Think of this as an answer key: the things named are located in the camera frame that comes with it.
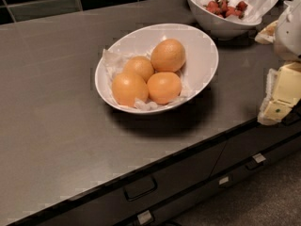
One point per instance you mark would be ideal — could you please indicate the white paper under oranges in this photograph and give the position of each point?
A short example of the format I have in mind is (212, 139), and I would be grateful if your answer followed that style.
(112, 63)

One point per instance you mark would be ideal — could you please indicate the white bowl with strawberries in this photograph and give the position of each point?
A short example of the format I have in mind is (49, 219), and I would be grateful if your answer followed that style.
(224, 28)

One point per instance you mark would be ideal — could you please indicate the right dark drawer front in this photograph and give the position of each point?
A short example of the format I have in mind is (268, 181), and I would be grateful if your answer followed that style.
(256, 145)

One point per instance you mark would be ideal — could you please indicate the orange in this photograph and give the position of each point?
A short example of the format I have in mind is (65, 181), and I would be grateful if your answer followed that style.
(164, 87)
(128, 87)
(140, 65)
(168, 56)

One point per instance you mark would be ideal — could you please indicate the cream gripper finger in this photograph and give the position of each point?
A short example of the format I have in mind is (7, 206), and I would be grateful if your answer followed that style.
(283, 92)
(267, 35)

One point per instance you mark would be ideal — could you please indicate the dark drawer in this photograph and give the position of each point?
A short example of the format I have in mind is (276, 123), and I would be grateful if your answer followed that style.
(256, 145)
(162, 211)
(106, 205)

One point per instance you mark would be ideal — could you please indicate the red strawberries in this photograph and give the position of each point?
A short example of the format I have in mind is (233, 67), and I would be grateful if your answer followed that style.
(221, 8)

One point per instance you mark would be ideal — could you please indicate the left black drawer handle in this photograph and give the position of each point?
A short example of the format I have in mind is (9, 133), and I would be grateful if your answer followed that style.
(139, 188)

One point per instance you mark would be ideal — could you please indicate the lower dark drawer front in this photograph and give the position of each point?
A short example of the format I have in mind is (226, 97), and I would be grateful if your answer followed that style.
(162, 211)

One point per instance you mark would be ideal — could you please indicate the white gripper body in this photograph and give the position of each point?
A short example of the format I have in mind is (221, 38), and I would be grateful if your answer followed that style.
(290, 32)

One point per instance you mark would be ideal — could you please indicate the left dark drawer front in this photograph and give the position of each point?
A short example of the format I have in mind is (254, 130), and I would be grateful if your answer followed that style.
(106, 205)

